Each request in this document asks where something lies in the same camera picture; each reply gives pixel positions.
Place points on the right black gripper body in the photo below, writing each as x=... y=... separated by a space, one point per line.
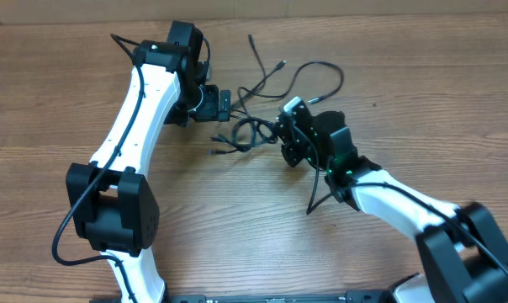
x=293 y=152

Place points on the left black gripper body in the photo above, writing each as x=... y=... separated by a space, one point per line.
x=208 y=108

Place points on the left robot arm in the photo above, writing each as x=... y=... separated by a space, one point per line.
x=112 y=205

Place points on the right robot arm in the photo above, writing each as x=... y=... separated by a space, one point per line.
x=463 y=252

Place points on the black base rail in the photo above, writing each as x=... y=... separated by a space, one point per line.
x=351 y=296

